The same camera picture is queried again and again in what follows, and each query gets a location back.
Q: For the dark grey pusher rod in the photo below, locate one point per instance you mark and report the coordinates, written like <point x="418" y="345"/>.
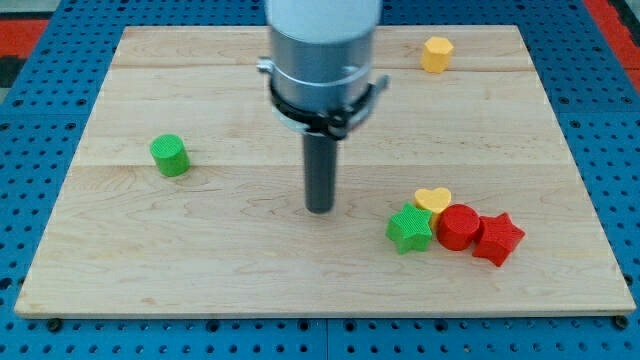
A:
<point x="320" y="158"/>

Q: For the green cylinder block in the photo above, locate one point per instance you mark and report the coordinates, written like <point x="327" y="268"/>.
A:
<point x="170" y="155"/>

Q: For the green star block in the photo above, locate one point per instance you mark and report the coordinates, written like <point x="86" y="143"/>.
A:
<point x="409" y="229"/>

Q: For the yellow heart block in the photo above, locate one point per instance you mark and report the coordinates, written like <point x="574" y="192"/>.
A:
<point x="435" y="200"/>

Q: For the red star block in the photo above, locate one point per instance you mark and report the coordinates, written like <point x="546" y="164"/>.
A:
<point x="498" y="238"/>

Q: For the light wooden board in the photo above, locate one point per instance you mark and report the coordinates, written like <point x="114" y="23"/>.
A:
<point x="231" y="237"/>

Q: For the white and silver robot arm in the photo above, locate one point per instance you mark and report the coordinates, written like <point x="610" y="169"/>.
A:
<point x="321" y="57"/>

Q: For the red cylinder block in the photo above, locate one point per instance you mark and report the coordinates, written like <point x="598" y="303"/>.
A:
<point x="458" y="227"/>

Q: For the yellow hexagon block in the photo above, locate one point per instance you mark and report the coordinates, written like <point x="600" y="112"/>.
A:
<point x="437" y="53"/>

